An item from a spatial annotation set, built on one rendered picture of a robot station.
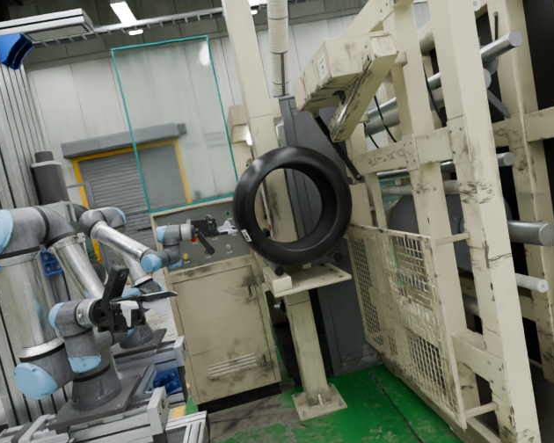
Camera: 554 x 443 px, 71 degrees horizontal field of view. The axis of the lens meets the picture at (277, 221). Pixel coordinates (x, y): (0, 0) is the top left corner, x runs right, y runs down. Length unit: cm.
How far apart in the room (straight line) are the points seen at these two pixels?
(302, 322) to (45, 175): 143
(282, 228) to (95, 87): 1023
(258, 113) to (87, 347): 143
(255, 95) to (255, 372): 163
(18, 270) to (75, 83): 1101
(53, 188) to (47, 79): 1088
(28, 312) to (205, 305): 130
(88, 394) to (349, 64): 146
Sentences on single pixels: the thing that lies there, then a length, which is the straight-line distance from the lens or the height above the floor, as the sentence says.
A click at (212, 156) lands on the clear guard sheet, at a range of 239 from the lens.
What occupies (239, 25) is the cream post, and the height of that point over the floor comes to 213.
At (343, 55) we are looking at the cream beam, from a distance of 165.
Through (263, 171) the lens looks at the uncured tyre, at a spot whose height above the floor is 135.
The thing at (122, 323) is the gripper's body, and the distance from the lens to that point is 107.
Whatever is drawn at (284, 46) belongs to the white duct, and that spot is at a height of 211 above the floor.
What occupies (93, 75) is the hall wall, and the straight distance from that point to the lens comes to 1208.
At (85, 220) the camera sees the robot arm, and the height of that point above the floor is 130.
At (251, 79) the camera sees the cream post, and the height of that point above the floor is 185.
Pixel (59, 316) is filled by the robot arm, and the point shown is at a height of 105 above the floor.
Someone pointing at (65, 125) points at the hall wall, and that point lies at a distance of 1207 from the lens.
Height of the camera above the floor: 127
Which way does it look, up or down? 5 degrees down
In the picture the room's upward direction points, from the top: 12 degrees counter-clockwise
